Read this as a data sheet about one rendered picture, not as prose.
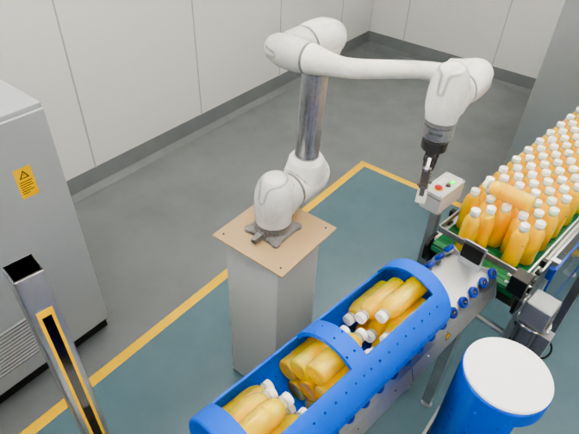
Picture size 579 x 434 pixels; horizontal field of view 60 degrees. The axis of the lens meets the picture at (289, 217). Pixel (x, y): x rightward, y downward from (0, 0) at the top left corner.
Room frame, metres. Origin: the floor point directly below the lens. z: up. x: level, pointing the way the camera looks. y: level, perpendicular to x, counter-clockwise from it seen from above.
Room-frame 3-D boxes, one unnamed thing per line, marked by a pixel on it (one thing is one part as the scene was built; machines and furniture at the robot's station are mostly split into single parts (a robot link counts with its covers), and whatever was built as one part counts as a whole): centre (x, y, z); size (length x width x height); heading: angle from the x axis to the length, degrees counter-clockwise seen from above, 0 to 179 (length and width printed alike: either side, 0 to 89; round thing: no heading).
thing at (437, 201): (1.85, -0.70, 1.05); 0.20 x 0.10 x 0.10; 136
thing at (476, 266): (1.50, -0.76, 0.99); 0.10 x 0.02 x 0.12; 46
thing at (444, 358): (1.41, -0.77, 0.31); 0.06 x 0.06 x 0.63; 46
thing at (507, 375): (0.92, -0.72, 1.03); 0.28 x 0.28 x 0.01
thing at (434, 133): (1.25, -0.41, 1.72); 0.09 x 0.09 x 0.06
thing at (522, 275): (1.39, -0.94, 0.95); 0.10 x 0.07 x 0.10; 46
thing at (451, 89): (1.26, -0.42, 1.83); 0.13 x 0.11 x 0.16; 141
